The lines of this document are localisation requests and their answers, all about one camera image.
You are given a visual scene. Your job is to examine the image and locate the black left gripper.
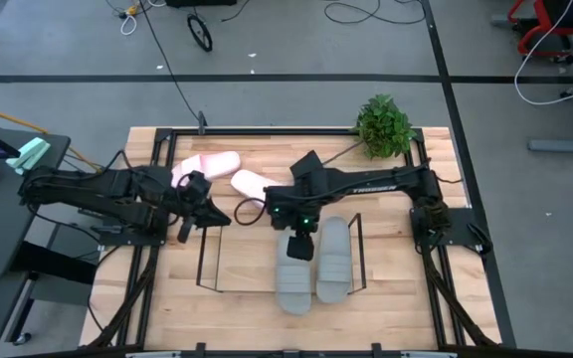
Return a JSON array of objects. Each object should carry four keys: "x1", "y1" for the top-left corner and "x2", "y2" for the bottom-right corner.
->
[{"x1": 176, "y1": 196, "x2": 233, "y2": 245}]

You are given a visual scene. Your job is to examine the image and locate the grey slide sandal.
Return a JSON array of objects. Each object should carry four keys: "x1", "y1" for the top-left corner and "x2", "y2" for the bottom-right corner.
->
[
  {"x1": 314, "y1": 215, "x2": 354, "y2": 305},
  {"x1": 275, "y1": 226, "x2": 314, "y2": 316}
]

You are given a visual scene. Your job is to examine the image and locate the pink slide sandal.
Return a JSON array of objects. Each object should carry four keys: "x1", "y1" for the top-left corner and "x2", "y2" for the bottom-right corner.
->
[
  {"x1": 230, "y1": 169, "x2": 283, "y2": 209},
  {"x1": 170, "y1": 150, "x2": 243, "y2": 190}
]

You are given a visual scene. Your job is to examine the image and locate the green artificial plant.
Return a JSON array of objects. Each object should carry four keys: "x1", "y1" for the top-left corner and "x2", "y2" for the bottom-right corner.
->
[{"x1": 321, "y1": 92, "x2": 418, "y2": 166}]

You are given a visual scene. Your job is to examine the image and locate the mint green stapler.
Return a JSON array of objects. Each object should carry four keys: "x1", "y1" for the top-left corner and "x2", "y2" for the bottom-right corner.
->
[{"x1": 6, "y1": 136, "x2": 52, "y2": 177}]

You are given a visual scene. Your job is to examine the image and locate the black box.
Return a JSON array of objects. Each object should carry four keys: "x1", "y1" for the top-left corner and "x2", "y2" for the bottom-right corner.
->
[{"x1": 165, "y1": 0, "x2": 238, "y2": 8}]

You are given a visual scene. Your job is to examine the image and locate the grey desk foot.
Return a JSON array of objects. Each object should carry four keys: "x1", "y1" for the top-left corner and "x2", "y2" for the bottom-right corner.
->
[{"x1": 527, "y1": 118, "x2": 573, "y2": 154}]

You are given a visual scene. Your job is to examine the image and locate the red and black cart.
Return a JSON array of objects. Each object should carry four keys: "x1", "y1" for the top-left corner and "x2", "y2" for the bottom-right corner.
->
[{"x1": 489, "y1": 0, "x2": 573, "y2": 65}]

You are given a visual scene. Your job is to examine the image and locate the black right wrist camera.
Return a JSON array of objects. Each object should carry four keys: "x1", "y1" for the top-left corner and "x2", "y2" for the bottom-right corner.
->
[{"x1": 286, "y1": 234, "x2": 316, "y2": 263}]

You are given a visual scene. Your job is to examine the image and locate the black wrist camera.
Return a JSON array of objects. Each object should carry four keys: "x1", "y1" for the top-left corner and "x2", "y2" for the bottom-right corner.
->
[
  {"x1": 286, "y1": 234, "x2": 316, "y2": 263},
  {"x1": 185, "y1": 170, "x2": 214, "y2": 201}
]

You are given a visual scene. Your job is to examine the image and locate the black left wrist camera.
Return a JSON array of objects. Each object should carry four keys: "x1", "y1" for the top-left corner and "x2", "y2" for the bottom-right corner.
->
[{"x1": 185, "y1": 170, "x2": 214, "y2": 201}]

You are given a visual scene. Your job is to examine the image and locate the black wire shelf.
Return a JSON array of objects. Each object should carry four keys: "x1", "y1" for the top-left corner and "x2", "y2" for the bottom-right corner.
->
[{"x1": 195, "y1": 210, "x2": 368, "y2": 295}]

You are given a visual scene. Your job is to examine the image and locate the black aluminium table frame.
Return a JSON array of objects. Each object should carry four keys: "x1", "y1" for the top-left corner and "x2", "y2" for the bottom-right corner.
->
[{"x1": 80, "y1": 126, "x2": 504, "y2": 358}]

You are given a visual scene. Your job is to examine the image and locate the light grey bracket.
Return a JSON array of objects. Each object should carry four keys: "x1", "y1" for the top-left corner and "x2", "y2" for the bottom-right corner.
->
[
  {"x1": 400, "y1": 350, "x2": 460, "y2": 358},
  {"x1": 125, "y1": 350, "x2": 183, "y2": 358}
]

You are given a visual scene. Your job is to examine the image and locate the black ring wheel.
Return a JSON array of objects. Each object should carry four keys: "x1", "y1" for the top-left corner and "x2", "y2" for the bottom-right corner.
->
[{"x1": 186, "y1": 13, "x2": 214, "y2": 54}]

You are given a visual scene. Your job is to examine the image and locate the short black floor cable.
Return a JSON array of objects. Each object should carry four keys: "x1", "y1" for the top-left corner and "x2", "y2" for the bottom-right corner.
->
[{"x1": 220, "y1": 0, "x2": 252, "y2": 23}]

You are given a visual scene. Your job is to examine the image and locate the white cable with yellow plug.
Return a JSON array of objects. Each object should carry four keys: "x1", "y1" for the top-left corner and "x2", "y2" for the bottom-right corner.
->
[{"x1": 104, "y1": 0, "x2": 168, "y2": 37}]

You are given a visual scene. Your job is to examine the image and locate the looped black floor cable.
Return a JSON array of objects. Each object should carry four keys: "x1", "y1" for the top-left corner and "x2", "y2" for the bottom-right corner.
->
[{"x1": 323, "y1": 0, "x2": 427, "y2": 26}]

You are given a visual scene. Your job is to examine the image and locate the long white cable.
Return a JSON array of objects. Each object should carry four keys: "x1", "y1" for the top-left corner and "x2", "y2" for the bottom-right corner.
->
[{"x1": 513, "y1": 0, "x2": 573, "y2": 106}]

